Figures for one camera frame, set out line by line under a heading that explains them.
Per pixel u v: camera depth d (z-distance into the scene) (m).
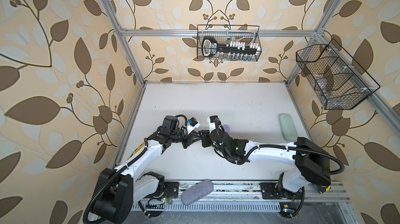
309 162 0.43
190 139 0.75
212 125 0.73
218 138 0.57
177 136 0.70
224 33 0.90
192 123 0.70
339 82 0.73
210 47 0.83
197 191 0.71
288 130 0.92
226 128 0.94
